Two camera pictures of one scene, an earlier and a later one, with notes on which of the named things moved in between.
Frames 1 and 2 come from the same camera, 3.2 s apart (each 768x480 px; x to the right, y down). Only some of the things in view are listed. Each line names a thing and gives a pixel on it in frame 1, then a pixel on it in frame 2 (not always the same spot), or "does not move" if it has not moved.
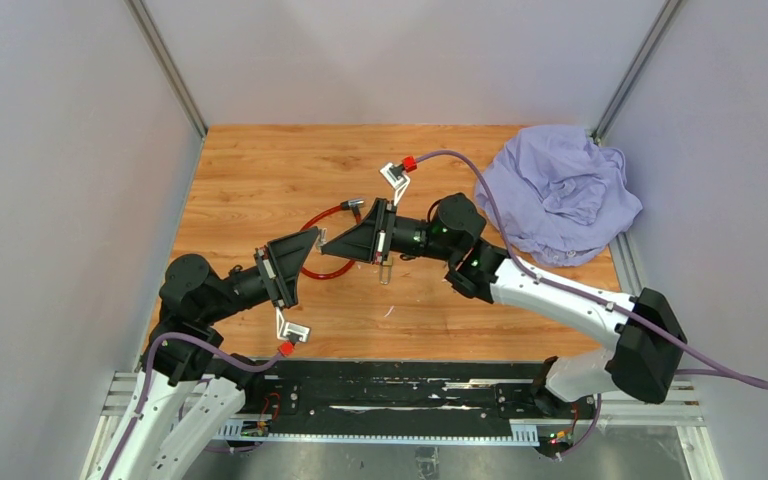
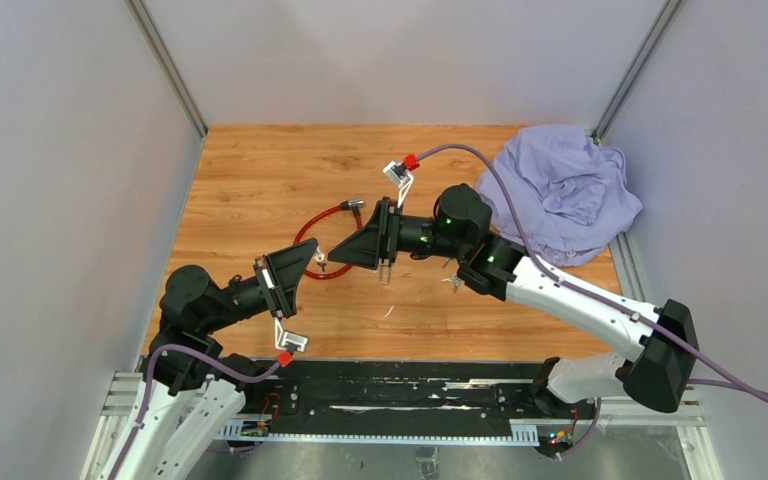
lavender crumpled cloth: (564, 198) does not move
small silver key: (322, 237) → (319, 256)
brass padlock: (386, 272) does not move
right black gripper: (364, 242) does not move
